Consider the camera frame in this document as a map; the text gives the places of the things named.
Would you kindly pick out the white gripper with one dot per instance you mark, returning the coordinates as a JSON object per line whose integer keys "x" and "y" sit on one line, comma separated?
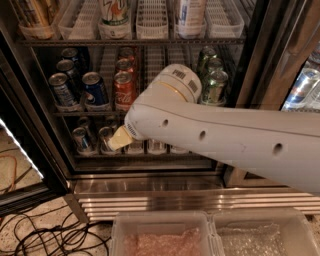
{"x": 131, "y": 128}

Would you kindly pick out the blue pepsi can front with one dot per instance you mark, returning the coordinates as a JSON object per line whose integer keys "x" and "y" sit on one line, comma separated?
{"x": 95, "y": 89}

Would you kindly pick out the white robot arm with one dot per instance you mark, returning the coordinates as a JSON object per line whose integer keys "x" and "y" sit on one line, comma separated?
{"x": 219, "y": 133}

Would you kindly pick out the silver can bottom left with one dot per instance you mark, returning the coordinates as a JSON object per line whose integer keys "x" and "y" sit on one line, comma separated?
{"x": 83, "y": 142}

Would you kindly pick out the red coca-cola can front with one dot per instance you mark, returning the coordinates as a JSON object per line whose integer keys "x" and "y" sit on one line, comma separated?
{"x": 125, "y": 90}

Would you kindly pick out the red coca-cola can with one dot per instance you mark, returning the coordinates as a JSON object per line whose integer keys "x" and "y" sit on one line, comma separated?
{"x": 125, "y": 65}
{"x": 127, "y": 53}
{"x": 125, "y": 90}

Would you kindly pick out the stainless fridge base grille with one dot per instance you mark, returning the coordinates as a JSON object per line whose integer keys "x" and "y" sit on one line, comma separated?
{"x": 102, "y": 199}

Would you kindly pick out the red coca-cola can middle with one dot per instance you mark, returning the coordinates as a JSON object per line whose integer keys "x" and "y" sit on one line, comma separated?
{"x": 125, "y": 65}

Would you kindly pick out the blue silver can front left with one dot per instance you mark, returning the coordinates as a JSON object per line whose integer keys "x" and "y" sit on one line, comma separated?
{"x": 62, "y": 90}

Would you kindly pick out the red coca-cola can rear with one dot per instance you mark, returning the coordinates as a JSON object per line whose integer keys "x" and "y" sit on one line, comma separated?
{"x": 127, "y": 53}

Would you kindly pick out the dark can rear left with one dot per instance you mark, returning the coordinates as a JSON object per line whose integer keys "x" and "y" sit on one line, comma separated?
{"x": 76, "y": 57}

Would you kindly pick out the dark can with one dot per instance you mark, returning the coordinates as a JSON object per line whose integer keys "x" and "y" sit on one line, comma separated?
{"x": 76, "y": 57}
{"x": 68, "y": 67}

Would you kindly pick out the dark can middle left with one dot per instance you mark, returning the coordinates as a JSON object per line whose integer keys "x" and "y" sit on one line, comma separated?
{"x": 68, "y": 67}

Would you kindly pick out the open fridge door left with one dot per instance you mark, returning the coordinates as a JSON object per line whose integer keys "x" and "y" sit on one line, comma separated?
{"x": 18, "y": 124}

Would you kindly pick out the green can middle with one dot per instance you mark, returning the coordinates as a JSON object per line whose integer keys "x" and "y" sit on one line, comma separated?
{"x": 213, "y": 64}

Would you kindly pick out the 7up bottle top shelf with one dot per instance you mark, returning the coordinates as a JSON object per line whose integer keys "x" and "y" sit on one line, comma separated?
{"x": 114, "y": 12}

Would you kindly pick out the green can rear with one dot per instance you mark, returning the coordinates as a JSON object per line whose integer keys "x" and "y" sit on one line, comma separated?
{"x": 206, "y": 53}

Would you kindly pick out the white bottle top shelf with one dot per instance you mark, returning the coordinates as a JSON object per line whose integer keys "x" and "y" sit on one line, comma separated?
{"x": 190, "y": 13}

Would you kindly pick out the water bottle left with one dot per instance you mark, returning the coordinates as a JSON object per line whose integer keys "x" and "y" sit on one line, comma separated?
{"x": 156, "y": 147}

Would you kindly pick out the clear bin pink bubble wrap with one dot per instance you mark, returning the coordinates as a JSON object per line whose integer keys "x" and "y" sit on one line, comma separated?
{"x": 166, "y": 233}

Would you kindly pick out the yellow bottle top left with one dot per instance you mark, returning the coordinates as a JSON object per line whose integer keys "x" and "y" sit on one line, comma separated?
{"x": 37, "y": 13}

